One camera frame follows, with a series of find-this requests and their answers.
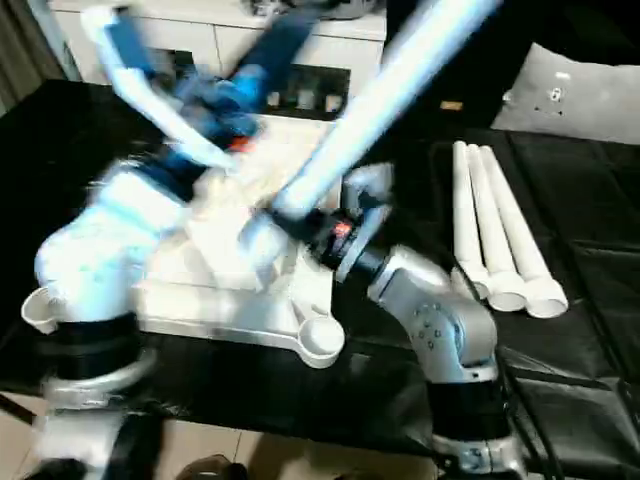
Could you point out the white plastic table top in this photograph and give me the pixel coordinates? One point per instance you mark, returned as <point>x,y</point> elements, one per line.
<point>225,310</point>

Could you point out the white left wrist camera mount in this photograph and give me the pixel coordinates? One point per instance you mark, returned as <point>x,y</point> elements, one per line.
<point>130,85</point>

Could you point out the white glass-door cabinet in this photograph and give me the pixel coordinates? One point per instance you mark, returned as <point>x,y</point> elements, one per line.
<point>350,45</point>

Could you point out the dark left robot foot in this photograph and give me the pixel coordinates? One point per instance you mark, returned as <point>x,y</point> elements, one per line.
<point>212,470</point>

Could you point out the white plastic table leg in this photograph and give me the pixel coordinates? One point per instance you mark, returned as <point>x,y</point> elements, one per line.
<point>491,225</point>
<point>360,115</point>
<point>516,225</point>
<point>471,225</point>

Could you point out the black furniture with yellow label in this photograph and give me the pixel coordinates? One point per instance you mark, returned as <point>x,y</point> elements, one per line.
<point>475,75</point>

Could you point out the grey helmet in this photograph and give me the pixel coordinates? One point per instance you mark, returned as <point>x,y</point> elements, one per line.
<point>360,7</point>

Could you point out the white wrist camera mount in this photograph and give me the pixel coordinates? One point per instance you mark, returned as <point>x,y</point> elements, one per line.
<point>130,85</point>
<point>370,185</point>

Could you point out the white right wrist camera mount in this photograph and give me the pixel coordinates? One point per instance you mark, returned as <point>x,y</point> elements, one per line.
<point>370,185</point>

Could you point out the black work mat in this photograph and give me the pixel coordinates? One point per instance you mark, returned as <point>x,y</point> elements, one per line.
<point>590,225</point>

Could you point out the brown curtain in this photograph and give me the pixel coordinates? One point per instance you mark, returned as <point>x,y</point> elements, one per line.
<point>20,50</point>

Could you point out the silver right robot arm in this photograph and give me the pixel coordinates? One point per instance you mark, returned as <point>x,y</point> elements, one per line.
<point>440,320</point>

